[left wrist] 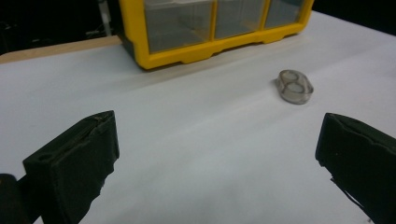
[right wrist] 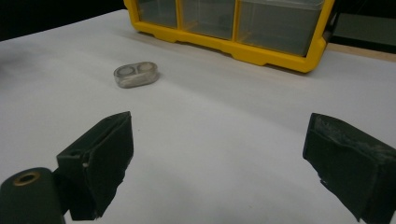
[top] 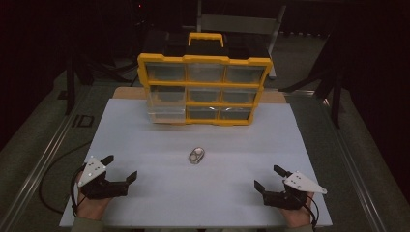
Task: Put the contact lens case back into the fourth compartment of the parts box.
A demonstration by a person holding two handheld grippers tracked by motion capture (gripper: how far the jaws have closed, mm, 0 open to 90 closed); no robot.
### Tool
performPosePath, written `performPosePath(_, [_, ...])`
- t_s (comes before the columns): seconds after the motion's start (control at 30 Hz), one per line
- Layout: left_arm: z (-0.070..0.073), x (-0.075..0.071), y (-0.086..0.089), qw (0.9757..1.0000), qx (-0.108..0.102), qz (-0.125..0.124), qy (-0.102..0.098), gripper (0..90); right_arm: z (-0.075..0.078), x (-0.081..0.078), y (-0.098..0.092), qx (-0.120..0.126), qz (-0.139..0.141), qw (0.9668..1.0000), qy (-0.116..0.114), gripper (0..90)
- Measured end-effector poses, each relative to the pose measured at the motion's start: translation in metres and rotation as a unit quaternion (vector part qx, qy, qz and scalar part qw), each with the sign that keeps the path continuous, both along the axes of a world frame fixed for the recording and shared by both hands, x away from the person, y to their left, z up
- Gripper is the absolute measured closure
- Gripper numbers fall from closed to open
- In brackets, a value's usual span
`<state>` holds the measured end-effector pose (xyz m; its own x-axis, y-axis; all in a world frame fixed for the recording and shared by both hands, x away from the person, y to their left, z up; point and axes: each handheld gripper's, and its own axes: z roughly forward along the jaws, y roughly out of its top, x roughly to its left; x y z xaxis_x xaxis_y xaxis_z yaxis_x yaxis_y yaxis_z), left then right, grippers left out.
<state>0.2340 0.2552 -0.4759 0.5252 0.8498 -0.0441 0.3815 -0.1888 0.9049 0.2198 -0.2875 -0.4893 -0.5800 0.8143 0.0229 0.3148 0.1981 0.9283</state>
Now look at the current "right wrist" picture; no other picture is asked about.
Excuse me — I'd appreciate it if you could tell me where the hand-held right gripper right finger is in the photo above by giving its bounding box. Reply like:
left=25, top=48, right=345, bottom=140
left=302, top=112, right=396, bottom=224

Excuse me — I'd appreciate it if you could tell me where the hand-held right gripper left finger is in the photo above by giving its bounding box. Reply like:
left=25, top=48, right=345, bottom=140
left=53, top=110, right=134, bottom=222

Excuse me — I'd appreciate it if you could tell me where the yellow drawer organizer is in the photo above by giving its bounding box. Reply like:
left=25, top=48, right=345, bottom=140
left=122, top=0, right=336, bottom=74

